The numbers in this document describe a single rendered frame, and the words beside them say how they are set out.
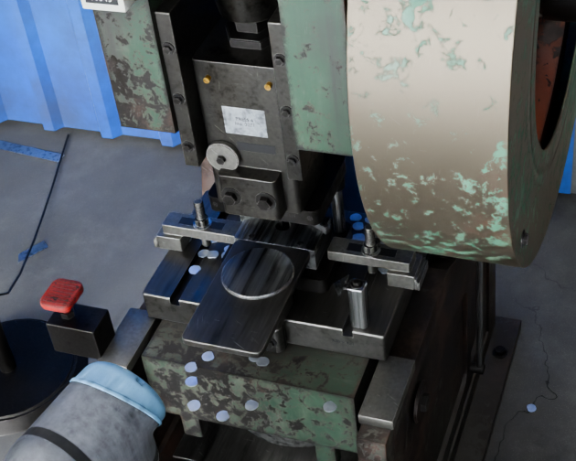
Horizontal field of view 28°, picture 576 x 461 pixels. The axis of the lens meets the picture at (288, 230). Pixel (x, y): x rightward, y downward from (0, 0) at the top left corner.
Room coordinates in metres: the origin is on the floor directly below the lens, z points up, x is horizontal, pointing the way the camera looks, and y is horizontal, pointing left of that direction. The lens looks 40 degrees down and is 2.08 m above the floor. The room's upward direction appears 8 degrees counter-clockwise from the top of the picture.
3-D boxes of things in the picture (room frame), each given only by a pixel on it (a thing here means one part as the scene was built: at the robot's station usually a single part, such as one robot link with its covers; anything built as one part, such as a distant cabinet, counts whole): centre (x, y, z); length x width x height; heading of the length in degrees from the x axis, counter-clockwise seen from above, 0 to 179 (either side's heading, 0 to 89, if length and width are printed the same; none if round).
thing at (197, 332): (1.39, 0.08, 0.72); 0.25 x 0.14 x 0.14; 155
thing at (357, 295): (1.36, -0.10, 0.75); 0.03 x 0.03 x 0.10; 65
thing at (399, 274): (1.48, -0.15, 0.76); 0.17 x 0.06 x 0.10; 65
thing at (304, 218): (1.55, 0.01, 0.86); 0.20 x 0.16 x 0.05; 65
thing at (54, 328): (1.47, 0.39, 0.62); 0.10 x 0.06 x 0.20; 65
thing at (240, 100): (1.51, 0.02, 1.04); 0.17 x 0.15 x 0.30; 155
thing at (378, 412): (1.56, -0.29, 0.45); 0.92 x 0.12 x 0.90; 155
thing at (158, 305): (1.55, 0.01, 0.68); 0.45 x 0.30 x 0.06; 65
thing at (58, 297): (1.48, 0.40, 0.72); 0.07 x 0.06 x 0.08; 155
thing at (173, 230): (1.62, 0.16, 0.76); 0.17 x 0.06 x 0.10; 65
